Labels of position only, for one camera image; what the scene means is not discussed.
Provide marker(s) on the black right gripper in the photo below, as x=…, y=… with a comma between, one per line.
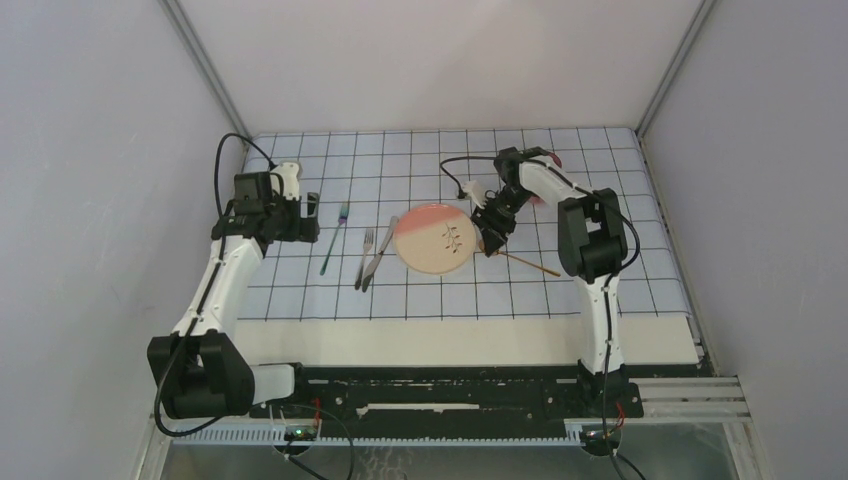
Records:
x=494, y=228

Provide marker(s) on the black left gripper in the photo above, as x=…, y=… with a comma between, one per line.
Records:
x=306, y=228

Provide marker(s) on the iridescent rainbow fork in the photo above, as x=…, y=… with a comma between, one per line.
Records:
x=342, y=219

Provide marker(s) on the cream pink branch plate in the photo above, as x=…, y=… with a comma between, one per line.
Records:
x=435, y=239

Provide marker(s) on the silver metal fork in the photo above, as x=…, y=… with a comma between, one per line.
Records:
x=368, y=244

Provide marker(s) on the metal spoon wooden handle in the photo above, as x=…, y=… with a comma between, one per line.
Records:
x=481, y=246

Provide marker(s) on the white checked tablecloth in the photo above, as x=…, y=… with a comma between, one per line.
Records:
x=385, y=174

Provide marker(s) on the metal cutlery piece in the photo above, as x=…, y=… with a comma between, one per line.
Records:
x=370, y=269

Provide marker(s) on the pink patterned mug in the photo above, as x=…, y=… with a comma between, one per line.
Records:
x=542, y=177

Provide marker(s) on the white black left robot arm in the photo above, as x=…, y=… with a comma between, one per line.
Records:
x=198, y=369

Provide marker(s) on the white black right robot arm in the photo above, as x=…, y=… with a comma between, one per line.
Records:
x=591, y=246

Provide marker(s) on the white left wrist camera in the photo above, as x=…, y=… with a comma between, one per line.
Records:
x=285, y=180

